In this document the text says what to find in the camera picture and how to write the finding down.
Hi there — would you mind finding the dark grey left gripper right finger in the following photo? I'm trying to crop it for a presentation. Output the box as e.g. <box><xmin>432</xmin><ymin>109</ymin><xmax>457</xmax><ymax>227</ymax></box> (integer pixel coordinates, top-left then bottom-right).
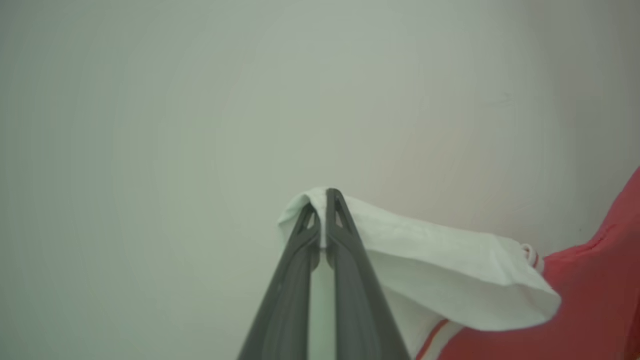
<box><xmin>325</xmin><ymin>188</ymin><xmax>412</xmax><ymax>360</ymax></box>

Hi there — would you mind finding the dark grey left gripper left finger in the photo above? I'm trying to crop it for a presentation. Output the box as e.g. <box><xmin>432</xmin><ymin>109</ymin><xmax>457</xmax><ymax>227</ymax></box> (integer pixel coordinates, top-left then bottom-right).
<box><xmin>237</xmin><ymin>202</ymin><xmax>321</xmax><ymax>360</ymax></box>

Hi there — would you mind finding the red and white jersey shirt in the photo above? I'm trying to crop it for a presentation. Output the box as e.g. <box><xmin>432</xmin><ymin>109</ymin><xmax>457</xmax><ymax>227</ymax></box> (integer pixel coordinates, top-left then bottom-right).
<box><xmin>277</xmin><ymin>167</ymin><xmax>640</xmax><ymax>360</ymax></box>

